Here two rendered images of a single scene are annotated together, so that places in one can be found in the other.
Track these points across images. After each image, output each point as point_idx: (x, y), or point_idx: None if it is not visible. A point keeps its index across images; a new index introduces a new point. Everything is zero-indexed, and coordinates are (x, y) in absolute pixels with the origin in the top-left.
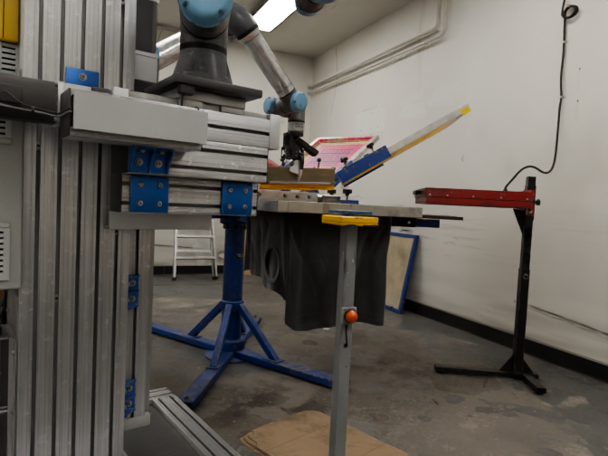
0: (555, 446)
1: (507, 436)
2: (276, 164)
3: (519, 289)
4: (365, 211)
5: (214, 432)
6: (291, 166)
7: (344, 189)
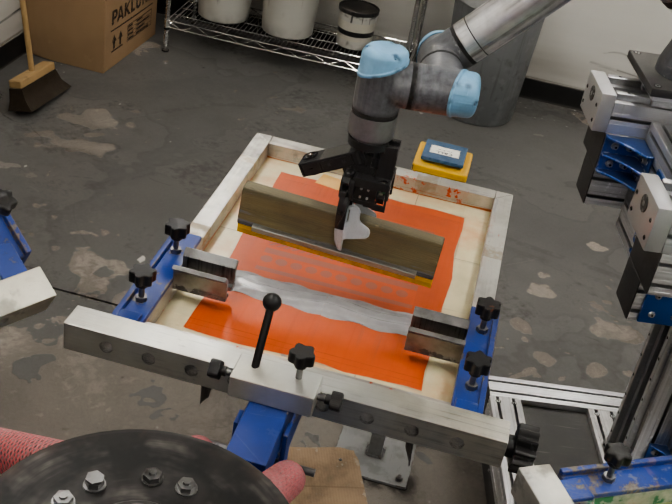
0: (0, 368)
1: (18, 409)
2: (39, 436)
3: None
4: (434, 142)
5: (504, 478)
6: (353, 218)
7: (186, 227)
